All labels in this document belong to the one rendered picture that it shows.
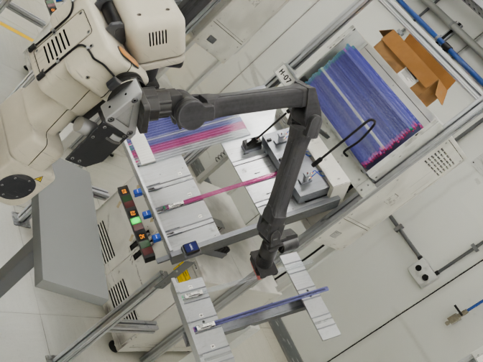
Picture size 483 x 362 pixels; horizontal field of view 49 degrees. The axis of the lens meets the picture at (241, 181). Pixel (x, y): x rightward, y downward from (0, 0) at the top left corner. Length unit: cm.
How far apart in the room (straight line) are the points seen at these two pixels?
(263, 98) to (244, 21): 186
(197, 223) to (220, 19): 152
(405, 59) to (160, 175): 126
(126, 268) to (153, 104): 135
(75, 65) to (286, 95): 55
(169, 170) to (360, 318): 194
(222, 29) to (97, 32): 193
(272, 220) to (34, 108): 75
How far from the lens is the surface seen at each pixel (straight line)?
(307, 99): 149
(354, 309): 364
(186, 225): 198
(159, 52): 137
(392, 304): 356
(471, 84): 217
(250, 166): 217
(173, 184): 209
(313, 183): 208
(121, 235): 257
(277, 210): 161
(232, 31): 326
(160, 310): 234
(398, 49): 265
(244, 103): 139
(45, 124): 149
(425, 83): 254
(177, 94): 131
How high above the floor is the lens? 163
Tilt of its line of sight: 18 degrees down
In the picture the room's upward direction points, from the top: 50 degrees clockwise
